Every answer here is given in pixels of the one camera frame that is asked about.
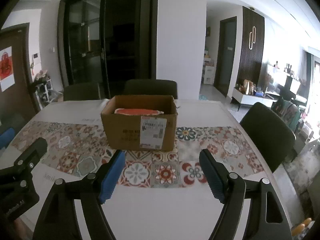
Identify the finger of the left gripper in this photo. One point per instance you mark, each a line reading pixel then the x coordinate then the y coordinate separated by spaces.
pixel 6 137
pixel 27 161

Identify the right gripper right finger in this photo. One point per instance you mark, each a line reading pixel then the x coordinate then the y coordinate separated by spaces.
pixel 266 217

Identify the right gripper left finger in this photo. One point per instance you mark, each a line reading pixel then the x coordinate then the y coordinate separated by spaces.
pixel 58 219

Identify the orange quilted pot holder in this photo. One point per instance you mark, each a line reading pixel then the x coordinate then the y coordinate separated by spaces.
pixel 137 111

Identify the red character door poster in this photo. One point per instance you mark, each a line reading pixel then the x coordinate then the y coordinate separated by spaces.
pixel 6 69

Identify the white shelf rack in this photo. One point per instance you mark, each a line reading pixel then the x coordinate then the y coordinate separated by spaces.
pixel 44 91

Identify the dark chair right side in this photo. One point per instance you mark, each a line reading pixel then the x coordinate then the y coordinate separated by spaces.
pixel 272 137

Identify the dark chair far left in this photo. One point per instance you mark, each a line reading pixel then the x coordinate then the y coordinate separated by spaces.
pixel 82 92

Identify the patterned tile tablecloth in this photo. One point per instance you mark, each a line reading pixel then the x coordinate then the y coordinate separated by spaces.
pixel 160 195

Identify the white tv cabinet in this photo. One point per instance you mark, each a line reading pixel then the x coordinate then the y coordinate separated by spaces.
pixel 250 100

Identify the brown cardboard box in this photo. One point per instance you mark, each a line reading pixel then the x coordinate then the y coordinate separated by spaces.
pixel 141 132

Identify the dark chair behind table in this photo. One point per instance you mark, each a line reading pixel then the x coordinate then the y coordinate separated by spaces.
pixel 151 87

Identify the dark double glass door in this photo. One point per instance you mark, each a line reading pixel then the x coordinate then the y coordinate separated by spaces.
pixel 107 42

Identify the gold wall ornament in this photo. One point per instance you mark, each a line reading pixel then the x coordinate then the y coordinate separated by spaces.
pixel 252 37

